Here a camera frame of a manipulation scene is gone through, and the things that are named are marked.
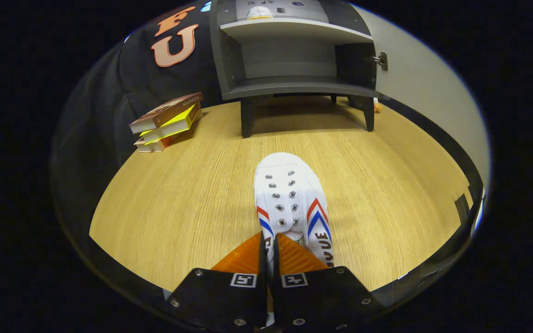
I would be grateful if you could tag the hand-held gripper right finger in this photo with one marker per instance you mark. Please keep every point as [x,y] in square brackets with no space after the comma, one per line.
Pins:
[326,298]

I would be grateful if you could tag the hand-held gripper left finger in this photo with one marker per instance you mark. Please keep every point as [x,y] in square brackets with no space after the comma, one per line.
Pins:
[220,300]

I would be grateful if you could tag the white striped canvas shoe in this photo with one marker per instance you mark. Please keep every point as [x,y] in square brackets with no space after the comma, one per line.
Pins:
[259,13]
[289,185]

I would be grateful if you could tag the dark grey shoe cabinet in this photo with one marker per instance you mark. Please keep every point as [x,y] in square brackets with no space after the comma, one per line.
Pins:
[294,85]

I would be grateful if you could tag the orange cover book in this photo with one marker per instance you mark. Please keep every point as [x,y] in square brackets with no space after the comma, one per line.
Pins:
[155,145]

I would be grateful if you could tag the yellow cover book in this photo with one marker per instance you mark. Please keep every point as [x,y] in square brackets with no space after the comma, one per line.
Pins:
[174,126]

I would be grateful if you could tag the brown cover book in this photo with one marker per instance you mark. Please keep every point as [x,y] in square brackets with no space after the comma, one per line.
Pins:
[169,111]

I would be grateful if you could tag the small orange object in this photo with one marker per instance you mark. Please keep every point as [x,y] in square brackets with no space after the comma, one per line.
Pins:
[377,108]

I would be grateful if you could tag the black backdrop cloth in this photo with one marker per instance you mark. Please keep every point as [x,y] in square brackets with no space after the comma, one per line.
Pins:
[109,92]

